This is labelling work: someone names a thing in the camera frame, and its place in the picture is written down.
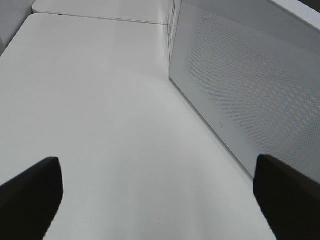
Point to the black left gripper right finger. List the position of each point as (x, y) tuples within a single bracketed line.
[(289, 200)]

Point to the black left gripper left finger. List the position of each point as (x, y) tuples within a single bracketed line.
[(29, 202)]

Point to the white microwave door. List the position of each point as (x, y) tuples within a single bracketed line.
[(251, 68)]

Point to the white microwave oven body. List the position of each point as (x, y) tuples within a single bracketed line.
[(173, 13)]

